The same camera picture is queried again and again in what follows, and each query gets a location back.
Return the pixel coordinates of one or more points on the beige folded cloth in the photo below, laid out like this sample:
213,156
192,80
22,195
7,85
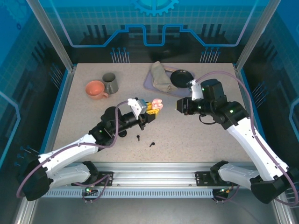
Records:
161,79

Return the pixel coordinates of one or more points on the orange ceramic mug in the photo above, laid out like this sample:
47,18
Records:
94,88

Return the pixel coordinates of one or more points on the pink earbud charging case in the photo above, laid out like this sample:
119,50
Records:
157,103

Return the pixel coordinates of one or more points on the aluminium frame post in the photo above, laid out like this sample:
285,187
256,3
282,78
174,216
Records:
51,35
254,35

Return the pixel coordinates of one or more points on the small black screw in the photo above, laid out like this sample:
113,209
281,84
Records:
138,137

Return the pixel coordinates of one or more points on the lavender plastic tray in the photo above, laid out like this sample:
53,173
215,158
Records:
147,82

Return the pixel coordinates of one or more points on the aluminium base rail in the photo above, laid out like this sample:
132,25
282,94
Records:
154,175

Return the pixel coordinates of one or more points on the black round plate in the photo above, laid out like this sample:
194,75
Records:
180,78

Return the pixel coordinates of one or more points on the small black bolt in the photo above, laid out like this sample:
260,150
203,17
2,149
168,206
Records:
152,144

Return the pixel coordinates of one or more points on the grey ceramic mug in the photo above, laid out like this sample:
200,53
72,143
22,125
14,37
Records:
112,87

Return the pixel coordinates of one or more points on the aluminium table side rail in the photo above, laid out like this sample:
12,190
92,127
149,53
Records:
239,72
61,98

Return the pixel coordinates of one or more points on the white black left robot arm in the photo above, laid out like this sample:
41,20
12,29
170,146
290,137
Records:
65,154

